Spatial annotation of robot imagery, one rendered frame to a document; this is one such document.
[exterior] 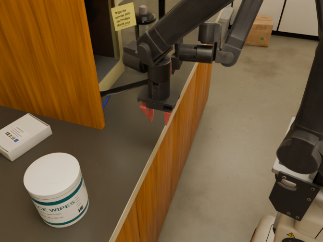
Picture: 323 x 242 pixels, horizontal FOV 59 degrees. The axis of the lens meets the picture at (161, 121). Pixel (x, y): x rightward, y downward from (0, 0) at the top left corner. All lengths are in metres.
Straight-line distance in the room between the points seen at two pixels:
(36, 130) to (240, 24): 0.73
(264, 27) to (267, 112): 1.32
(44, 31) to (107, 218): 0.55
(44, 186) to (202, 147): 1.69
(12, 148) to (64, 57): 0.33
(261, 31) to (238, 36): 2.84
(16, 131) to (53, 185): 0.39
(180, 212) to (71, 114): 1.10
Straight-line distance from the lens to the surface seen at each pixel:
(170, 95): 0.75
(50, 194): 0.71
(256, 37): 3.78
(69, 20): 0.85
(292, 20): 4.10
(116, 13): 0.98
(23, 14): 0.95
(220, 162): 2.20
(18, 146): 1.01
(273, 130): 2.57
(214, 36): 0.93
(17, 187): 0.95
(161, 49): 0.62
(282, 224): 1.03
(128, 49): 0.73
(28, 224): 0.87
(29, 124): 1.08
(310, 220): 0.96
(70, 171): 0.74
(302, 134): 0.56
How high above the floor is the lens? 1.64
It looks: 41 degrees down
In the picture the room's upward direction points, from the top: straight up
